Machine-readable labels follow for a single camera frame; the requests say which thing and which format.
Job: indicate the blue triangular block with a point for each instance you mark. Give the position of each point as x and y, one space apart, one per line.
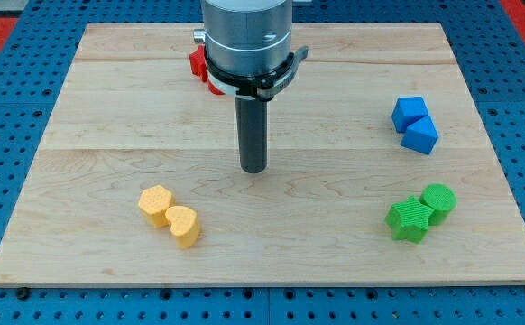
421 136

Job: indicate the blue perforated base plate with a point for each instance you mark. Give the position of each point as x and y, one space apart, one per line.
484 36

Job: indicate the light wooden board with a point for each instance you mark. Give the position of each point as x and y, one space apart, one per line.
130 115

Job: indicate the green cylinder block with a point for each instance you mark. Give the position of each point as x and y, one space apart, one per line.
441 199

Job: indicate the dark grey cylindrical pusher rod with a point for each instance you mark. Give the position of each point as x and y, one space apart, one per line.
251 120

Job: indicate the blue cube block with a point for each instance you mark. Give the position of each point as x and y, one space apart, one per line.
407 111

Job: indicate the yellow heart block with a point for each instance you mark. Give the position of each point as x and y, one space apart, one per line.
184 225

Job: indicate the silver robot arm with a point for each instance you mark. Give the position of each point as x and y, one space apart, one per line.
247 37

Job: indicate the red block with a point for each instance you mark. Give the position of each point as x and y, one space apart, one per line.
198 66

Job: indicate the yellow hexagon block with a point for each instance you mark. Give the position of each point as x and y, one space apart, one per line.
153 204

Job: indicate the green star block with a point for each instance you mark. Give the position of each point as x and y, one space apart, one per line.
408 220

